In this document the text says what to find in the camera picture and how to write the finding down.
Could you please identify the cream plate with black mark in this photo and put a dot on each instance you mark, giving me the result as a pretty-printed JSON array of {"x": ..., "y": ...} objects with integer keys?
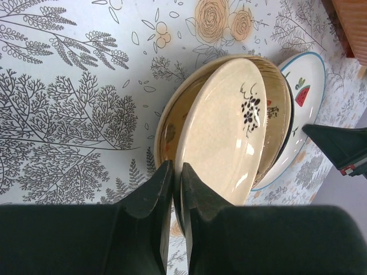
[{"x": 223, "y": 135}]

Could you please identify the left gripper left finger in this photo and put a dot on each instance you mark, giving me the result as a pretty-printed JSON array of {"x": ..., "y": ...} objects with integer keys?
[{"x": 127, "y": 237}]

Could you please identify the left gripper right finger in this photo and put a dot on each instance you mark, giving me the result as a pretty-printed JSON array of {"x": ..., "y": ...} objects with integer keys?
[{"x": 225, "y": 239}]

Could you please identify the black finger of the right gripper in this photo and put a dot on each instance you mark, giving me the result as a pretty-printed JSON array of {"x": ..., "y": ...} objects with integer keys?
[{"x": 344, "y": 147}]

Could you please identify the orange plastic bin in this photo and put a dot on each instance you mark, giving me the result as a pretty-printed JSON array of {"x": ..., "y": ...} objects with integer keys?
[{"x": 349, "y": 20}]

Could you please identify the brown glossy small plate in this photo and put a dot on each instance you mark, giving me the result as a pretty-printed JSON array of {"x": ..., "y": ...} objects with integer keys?
[{"x": 279, "y": 112}]

